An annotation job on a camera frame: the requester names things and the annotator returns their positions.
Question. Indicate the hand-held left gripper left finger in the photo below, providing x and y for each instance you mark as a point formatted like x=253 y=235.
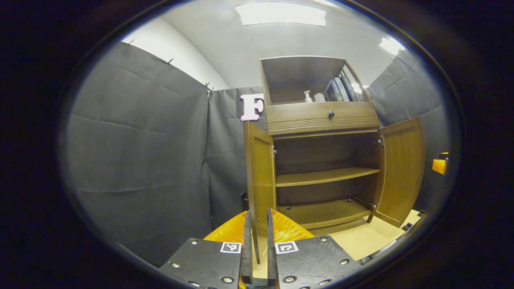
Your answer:
x=209 y=265

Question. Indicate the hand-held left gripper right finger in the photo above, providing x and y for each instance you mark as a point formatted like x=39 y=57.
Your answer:
x=313 y=263

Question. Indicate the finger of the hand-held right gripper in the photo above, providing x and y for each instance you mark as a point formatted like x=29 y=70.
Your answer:
x=440 y=165

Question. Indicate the wooden shoe cabinet door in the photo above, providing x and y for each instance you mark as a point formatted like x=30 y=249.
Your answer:
x=261 y=172
x=401 y=168

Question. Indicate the wooden double-door shoe cabinet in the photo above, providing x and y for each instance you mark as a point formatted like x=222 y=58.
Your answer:
x=321 y=156

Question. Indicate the wooden cabinet inner shelf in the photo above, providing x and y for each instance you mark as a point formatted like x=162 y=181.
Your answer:
x=321 y=176

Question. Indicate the dark upright book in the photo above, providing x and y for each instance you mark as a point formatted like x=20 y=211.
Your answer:
x=351 y=88

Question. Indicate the black backdrop cloth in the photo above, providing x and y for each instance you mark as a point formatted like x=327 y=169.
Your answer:
x=140 y=160

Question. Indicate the teal upright book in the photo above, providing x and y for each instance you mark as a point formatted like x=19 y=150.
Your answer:
x=341 y=89

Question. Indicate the small ceiling light panel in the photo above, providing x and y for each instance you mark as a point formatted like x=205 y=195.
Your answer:
x=391 y=45

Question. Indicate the grey-blue upright book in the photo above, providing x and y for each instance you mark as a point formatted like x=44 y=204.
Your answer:
x=331 y=91

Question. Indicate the small white box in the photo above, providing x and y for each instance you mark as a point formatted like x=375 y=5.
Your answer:
x=319 y=97

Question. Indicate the wooden drawer with black knob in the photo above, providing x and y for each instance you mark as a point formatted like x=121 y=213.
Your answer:
x=305 y=118

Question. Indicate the small pump bottle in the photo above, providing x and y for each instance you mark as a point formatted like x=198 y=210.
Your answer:
x=307 y=97

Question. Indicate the large ceiling light panel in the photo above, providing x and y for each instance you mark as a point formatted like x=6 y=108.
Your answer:
x=281 y=14

